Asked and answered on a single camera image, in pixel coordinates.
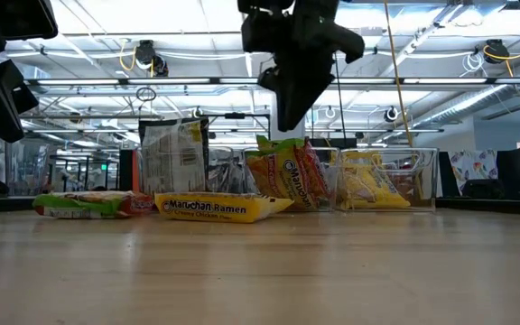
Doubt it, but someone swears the clear plastic bin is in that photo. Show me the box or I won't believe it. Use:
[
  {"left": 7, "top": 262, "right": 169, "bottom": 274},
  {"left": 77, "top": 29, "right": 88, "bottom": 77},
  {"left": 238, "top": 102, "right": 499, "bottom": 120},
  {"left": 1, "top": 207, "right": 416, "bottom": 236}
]
[
  {"left": 243, "top": 146, "right": 341, "bottom": 213},
  {"left": 124, "top": 146, "right": 247, "bottom": 200},
  {"left": 337, "top": 146, "right": 441, "bottom": 213}
]

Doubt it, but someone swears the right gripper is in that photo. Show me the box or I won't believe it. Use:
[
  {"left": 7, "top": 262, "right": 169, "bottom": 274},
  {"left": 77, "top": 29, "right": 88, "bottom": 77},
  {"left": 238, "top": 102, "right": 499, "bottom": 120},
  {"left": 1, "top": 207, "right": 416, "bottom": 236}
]
[{"left": 257, "top": 0, "right": 366, "bottom": 133}]

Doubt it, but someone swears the clear plastic cup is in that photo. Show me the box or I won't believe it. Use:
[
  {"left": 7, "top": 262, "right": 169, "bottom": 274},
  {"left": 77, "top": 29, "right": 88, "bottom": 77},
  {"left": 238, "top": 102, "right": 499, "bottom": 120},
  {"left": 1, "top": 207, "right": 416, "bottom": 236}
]
[{"left": 5, "top": 137, "right": 50, "bottom": 196}]

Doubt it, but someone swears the yellow chicken ramen pack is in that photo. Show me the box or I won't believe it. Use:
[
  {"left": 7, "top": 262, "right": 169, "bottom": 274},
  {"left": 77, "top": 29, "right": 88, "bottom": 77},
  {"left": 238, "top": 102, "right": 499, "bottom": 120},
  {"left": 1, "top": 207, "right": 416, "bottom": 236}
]
[
  {"left": 154, "top": 191, "right": 295, "bottom": 225},
  {"left": 340, "top": 151, "right": 384, "bottom": 175},
  {"left": 340, "top": 164, "right": 413, "bottom": 211}
]

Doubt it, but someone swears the yellow hanging cable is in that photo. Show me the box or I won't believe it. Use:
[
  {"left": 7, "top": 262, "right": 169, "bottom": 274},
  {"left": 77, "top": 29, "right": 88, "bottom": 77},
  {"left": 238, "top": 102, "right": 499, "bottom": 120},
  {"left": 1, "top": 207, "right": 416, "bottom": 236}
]
[{"left": 383, "top": 0, "right": 415, "bottom": 149}]

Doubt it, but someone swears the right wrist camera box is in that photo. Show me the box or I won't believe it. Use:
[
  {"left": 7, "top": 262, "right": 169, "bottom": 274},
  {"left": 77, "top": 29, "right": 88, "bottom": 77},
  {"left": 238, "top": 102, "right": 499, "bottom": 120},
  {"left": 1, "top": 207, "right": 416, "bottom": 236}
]
[{"left": 237, "top": 0, "right": 296, "bottom": 54}]

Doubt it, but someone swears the red board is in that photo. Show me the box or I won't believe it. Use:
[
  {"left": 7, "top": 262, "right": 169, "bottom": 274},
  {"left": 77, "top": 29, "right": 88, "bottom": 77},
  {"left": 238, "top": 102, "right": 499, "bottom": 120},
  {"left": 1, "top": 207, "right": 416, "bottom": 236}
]
[{"left": 131, "top": 150, "right": 143, "bottom": 193}]

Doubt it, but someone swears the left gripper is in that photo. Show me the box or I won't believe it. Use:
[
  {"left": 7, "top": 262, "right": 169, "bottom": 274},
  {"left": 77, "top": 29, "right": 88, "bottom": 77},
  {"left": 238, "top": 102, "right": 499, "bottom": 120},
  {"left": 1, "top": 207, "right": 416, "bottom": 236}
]
[{"left": 0, "top": 0, "right": 59, "bottom": 144}]

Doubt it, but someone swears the black hanging cable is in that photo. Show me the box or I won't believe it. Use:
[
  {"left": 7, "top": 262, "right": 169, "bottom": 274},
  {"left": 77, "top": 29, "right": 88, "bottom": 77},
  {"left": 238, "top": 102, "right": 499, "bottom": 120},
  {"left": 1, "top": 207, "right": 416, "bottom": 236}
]
[{"left": 334, "top": 56, "right": 348, "bottom": 148}]

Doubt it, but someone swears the floral patterned cloth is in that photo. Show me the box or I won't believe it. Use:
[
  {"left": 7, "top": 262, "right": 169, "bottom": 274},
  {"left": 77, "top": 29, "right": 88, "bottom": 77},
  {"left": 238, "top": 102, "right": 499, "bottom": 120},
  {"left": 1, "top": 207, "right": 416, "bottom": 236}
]
[{"left": 448, "top": 148, "right": 499, "bottom": 182}]

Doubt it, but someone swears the black ceiling cord reel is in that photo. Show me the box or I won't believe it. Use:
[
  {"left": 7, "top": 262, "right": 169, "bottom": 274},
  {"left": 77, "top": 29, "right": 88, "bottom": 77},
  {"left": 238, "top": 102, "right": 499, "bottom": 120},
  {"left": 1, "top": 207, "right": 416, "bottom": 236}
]
[
  {"left": 483, "top": 39, "right": 512, "bottom": 64},
  {"left": 133, "top": 39, "right": 170, "bottom": 77}
]

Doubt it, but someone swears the black metal gantry frame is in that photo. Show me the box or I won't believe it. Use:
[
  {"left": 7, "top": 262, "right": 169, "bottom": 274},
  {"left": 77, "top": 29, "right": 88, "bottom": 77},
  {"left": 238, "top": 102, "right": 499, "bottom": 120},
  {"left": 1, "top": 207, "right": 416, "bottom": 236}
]
[{"left": 198, "top": 112, "right": 273, "bottom": 148}]

